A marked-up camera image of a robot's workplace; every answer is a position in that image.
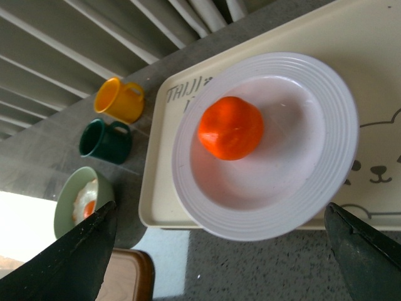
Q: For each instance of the fake fried egg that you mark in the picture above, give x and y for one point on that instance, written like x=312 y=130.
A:
x=85 y=202

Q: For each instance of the white ridged plate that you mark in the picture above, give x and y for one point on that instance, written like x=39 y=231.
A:
x=305 y=155

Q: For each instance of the cream bear tray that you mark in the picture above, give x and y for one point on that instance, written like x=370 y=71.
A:
x=360 y=40

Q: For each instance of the white curtain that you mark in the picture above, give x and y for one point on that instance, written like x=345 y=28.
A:
x=55 y=53

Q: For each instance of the dark green mug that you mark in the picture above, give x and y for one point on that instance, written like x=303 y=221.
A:
x=108 y=142

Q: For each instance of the yellow mug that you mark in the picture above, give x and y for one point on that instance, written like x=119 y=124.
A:
x=122 y=101

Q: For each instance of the light green bowl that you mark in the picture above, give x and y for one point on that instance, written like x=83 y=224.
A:
x=63 y=221

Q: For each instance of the orange fruit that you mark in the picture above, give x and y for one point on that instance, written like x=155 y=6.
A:
x=231 y=128

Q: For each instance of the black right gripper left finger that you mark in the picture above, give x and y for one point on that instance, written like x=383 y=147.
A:
x=72 y=268

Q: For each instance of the wooden cutting board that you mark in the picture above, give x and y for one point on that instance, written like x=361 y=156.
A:
x=130 y=275

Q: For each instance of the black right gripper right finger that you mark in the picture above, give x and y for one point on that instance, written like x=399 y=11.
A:
x=369 y=261

